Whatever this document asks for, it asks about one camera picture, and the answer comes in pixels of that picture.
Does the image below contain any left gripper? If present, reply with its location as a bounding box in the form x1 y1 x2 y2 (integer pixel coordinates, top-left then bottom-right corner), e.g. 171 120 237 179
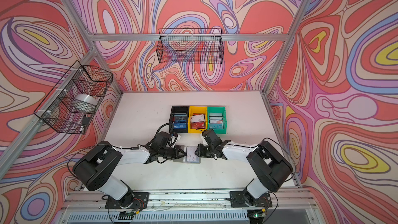
158 146 188 161

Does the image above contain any white vip card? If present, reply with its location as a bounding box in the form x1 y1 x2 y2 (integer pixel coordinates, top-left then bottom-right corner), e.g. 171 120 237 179
186 146 200 163
190 114 205 122

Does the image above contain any grey card holder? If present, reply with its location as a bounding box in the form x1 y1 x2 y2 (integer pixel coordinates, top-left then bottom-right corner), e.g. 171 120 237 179
173 146 201 164

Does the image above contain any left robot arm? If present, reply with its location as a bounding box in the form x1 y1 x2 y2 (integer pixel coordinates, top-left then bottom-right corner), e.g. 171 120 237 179
72 132 187 209

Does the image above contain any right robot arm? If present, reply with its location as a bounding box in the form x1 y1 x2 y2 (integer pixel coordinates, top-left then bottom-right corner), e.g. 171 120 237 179
194 140 293 207

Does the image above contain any red VIP card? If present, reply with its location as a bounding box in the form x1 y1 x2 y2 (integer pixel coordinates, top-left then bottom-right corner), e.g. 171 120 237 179
190 122 206 130

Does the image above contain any blue card in black bin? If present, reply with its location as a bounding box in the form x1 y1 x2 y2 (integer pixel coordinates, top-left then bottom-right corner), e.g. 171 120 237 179
173 122 187 129

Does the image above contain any white VIP card in bin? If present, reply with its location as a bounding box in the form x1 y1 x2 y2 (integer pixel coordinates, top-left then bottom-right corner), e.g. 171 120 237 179
190 114 205 122

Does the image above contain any yellow storage bin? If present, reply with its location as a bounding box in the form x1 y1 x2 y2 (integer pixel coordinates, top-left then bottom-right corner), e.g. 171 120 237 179
188 106 208 133

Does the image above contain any black storage bin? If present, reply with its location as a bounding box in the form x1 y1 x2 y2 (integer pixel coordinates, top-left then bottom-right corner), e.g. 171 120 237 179
169 105 190 133

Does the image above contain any green storage bin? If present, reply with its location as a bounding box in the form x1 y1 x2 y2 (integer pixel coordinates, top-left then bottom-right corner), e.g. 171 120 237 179
207 106 228 134

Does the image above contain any white tape roll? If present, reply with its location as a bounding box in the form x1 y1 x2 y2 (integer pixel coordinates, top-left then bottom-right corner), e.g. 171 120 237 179
73 94 98 113

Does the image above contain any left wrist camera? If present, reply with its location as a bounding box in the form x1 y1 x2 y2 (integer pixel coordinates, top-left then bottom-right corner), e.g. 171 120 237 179
169 133 180 147

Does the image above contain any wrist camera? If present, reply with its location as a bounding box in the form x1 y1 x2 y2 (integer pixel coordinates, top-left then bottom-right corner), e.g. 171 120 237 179
202 129 222 147
169 133 180 147

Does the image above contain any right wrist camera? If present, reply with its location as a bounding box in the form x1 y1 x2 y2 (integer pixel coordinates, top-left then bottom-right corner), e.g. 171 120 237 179
202 129 222 147

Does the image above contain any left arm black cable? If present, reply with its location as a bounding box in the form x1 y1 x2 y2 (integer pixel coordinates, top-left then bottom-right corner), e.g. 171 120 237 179
155 122 171 135

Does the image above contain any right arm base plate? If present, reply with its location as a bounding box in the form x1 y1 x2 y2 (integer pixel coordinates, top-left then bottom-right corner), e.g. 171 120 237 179
226 190 273 209

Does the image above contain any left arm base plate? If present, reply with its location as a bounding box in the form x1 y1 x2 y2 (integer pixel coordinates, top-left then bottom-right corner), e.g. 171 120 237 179
105 192 150 210

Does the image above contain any black wire basket back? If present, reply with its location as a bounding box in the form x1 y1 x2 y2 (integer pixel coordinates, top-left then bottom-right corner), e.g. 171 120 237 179
156 28 224 64

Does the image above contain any black wire basket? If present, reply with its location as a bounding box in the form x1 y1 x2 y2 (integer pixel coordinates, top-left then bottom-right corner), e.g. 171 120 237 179
156 28 224 64
34 61 114 135

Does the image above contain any black wire basket left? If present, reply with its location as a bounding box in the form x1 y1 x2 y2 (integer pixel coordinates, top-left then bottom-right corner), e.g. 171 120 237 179
34 61 114 135

